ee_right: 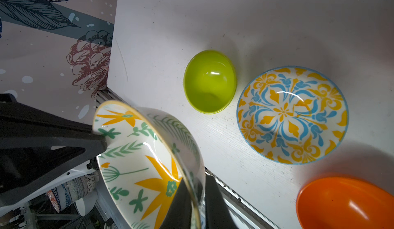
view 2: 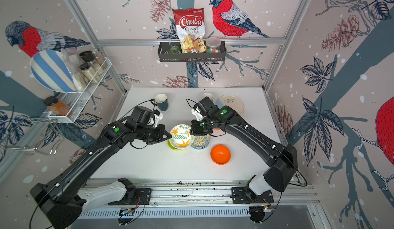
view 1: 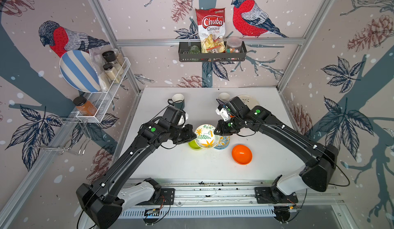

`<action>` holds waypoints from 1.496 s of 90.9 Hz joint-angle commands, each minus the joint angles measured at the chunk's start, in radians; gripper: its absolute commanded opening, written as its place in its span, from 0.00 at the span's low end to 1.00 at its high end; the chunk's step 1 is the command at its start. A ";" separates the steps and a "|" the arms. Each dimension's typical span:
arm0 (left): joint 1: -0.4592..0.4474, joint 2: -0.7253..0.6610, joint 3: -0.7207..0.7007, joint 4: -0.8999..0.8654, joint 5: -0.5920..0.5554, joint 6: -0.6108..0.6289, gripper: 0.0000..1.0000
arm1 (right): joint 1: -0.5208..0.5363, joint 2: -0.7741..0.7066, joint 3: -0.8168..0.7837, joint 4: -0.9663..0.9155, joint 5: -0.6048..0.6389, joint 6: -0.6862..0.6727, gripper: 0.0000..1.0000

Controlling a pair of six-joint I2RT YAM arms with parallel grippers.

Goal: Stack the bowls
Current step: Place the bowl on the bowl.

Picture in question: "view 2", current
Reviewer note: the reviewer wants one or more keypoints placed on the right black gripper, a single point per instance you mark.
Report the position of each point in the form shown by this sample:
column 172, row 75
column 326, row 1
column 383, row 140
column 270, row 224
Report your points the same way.
column 194, row 130

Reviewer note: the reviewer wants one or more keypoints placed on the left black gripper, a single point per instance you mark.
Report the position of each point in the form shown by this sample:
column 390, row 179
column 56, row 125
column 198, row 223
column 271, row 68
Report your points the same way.
column 161, row 133

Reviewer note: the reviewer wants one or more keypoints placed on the blue yellow patterned bowl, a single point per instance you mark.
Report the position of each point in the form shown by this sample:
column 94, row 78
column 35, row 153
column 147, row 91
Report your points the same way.
column 201, row 142

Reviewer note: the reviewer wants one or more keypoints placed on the yellow flower patterned bowl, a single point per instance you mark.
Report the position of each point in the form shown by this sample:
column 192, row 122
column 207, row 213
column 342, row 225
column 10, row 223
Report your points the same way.
column 181, row 136

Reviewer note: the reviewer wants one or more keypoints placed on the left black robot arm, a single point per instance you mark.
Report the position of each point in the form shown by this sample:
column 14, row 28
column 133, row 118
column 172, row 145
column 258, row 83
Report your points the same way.
column 61, row 199

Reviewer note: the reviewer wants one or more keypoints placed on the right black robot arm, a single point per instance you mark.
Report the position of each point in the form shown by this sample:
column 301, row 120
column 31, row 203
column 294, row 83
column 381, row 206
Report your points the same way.
column 281, row 160

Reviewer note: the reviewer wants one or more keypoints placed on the lime green bowl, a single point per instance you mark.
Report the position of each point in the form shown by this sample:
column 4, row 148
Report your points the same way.
column 170, row 144

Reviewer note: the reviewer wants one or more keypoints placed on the lavender mug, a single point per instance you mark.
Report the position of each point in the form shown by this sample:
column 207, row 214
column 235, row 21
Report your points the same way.
column 208, row 95

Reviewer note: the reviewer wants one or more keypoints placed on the large orange bowl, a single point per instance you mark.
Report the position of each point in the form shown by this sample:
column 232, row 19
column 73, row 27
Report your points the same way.
column 220, row 154

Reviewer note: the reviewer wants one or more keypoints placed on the dark green mug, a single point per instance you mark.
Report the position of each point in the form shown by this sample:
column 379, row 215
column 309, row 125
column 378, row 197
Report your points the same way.
column 161, row 101

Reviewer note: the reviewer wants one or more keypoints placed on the cream blue plate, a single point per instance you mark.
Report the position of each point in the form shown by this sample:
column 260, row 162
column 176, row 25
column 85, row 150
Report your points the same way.
column 232, row 101

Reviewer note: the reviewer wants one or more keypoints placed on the green item in basket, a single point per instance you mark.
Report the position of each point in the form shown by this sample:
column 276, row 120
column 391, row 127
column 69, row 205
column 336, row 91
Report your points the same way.
column 175, row 50

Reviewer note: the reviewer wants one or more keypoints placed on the black lid spice jar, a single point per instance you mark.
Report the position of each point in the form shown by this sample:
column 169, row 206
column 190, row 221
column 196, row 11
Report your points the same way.
column 88, row 57
column 89, row 73

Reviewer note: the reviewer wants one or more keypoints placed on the clear lidded jar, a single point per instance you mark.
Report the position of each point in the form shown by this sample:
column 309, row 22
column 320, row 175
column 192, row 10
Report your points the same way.
column 213, row 45

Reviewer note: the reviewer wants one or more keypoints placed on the orange spice jar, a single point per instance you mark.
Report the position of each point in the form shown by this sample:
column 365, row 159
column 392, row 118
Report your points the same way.
column 57, row 107

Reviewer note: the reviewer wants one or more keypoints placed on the red cassava chips bag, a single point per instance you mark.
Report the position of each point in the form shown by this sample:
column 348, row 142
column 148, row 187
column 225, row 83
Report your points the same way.
column 190, row 29

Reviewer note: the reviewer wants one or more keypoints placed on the blue striped plate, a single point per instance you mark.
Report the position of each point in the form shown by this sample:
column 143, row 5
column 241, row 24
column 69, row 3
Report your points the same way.
column 49, row 69

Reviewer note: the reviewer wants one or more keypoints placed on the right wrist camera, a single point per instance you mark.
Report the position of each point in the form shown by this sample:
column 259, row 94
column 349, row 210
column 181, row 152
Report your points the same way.
column 204, row 105

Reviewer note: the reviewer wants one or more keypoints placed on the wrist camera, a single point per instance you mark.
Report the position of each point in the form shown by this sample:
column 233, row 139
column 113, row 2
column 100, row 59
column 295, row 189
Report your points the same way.
column 204, row 105
column 145, row 117

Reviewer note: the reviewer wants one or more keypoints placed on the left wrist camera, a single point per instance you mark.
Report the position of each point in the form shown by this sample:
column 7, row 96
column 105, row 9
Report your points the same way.
column 145, row 117

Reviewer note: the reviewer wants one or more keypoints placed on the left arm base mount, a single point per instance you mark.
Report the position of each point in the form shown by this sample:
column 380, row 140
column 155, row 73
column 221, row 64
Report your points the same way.
column 133, row 196

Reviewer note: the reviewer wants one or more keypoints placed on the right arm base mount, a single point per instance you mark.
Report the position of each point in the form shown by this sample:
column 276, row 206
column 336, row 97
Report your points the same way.
column 244, row 195

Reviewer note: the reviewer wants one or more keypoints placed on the black wall basket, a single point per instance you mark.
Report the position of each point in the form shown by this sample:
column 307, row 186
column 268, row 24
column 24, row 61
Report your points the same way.
column 165, row 55

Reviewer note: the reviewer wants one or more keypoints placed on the wire hook rack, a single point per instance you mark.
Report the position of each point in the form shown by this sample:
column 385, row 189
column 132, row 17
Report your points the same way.
column 31, row 135

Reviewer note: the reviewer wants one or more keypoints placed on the clear acrylic wall shelf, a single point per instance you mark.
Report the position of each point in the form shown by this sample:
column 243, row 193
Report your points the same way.
column 78, row 100

